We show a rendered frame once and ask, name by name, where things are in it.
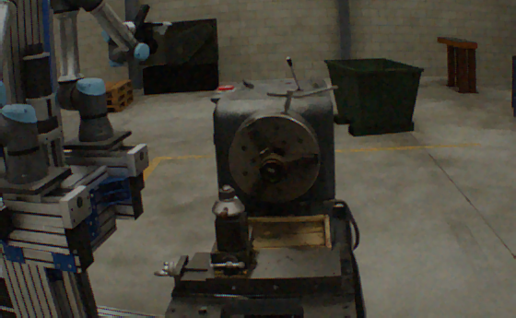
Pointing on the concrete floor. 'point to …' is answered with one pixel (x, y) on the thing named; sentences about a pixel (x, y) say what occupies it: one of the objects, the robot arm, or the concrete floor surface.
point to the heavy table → (461, 64)
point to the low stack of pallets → (114, 95)
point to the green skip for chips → (374, 95)
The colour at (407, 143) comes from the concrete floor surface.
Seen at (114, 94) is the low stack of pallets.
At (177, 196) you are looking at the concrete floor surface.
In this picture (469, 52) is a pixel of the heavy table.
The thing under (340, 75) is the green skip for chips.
